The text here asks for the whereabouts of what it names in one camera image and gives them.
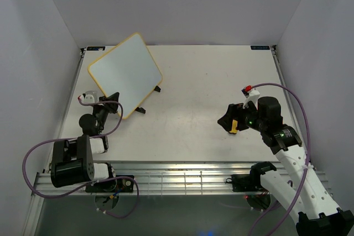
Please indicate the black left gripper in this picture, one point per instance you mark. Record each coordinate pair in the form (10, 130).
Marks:
(112, 109)

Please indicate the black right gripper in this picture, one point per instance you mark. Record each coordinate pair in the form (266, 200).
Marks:
(226, 120)

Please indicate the yellow whiteboard eraser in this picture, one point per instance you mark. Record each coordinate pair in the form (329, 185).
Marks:
(234, 127)

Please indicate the yellow framed whiteboard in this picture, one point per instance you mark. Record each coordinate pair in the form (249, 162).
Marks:
(129, 69)

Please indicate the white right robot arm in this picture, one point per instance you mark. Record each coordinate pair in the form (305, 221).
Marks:
(311, 207)

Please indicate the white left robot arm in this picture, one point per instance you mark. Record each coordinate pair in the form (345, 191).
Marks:
(72, 160)

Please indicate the left blue corner label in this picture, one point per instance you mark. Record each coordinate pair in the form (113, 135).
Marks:
(95, 48)

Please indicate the blue corner label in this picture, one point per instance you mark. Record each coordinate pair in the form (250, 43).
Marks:
(260, 47)
(95, 48)

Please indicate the right blue corner label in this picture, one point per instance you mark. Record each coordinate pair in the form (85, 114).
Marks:
(260, 47)

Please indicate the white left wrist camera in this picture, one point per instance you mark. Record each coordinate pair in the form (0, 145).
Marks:
(88, 98)

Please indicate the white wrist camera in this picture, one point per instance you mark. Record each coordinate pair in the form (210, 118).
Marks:
(88, 98)
(251, 94)

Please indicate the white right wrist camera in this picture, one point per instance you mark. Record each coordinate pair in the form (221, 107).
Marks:
(251, 94)

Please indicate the black wire easel stand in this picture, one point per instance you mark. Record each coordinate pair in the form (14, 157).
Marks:
(146, 102)

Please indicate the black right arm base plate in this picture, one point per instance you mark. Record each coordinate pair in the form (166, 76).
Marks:
(242, 183)

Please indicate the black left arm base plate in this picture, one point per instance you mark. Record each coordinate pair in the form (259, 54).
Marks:
(123, 185)

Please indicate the aluminium table front rail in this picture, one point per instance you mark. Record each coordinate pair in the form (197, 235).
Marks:
(183, 179)

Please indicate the aluminium table right rail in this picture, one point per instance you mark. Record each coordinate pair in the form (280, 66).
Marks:
(306, 137)

